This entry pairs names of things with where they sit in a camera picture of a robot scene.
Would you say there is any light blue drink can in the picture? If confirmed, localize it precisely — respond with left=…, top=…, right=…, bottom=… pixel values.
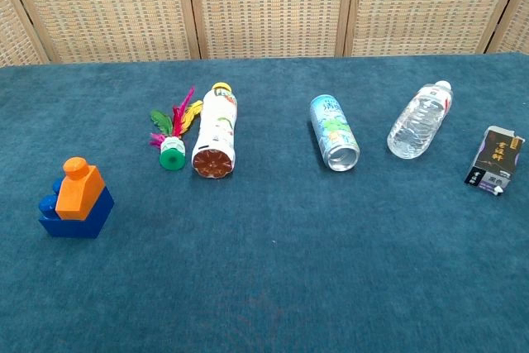
left=309, top=94, right=361, bottom=172

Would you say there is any blue building block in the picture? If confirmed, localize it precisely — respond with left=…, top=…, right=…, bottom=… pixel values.
left=38, top=177, right=115, bottom=240

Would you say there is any white bottle with yellow cap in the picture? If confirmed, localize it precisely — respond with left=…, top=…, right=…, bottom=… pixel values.
left=191, top=82, right=240, bottom=181

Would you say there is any orange toy block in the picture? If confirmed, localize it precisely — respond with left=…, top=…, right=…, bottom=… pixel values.
left=55, top=156, right=106, bottom=222

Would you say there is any feather shuttlecock with green base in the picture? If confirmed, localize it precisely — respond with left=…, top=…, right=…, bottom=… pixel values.
left=149, top=86, right=203, bottom=172

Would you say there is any woven folding screen panel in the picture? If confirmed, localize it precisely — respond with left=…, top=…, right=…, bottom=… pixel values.
left=183, top=0, right=359, bottom=60
left=487, top=0, right=529, bottom=55
left=0, top=0, right=203, bottom=65
left=0, top=0, right=55, bottom=68
left=345, top=0, right=529, bottom=57

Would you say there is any clear plastic water bottle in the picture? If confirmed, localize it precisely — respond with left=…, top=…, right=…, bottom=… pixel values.
left=386, top=79, right=454, bottom=160

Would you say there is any blue table cloth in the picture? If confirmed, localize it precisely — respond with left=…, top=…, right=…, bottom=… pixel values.
left=0, top=53, right=529, bottom=353

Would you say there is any black drink carton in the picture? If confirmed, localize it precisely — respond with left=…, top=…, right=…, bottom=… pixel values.
left=463, top=125, right=527, bottom=198

